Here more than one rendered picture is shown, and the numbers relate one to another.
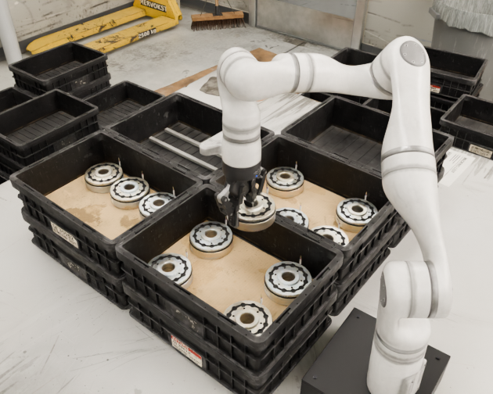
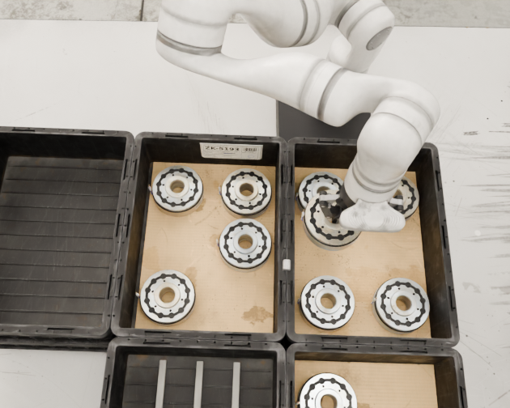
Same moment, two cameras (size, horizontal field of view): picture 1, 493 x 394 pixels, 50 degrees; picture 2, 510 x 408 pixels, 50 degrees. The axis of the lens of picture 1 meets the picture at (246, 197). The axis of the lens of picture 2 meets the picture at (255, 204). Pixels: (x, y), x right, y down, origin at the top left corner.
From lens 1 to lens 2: 1.22 m
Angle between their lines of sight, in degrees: 68
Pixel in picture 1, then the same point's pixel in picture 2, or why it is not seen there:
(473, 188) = not seen: outside the picture
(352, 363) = (334, 132)
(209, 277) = (366, 273)
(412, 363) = not seen: hidden behind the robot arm
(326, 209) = (181, 229)
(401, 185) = (327, 10)
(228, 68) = (432, 117)
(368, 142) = not seen: outside the picture
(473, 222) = not seen: hidden behind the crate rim
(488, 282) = (138, 94)
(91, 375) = (488, 334)
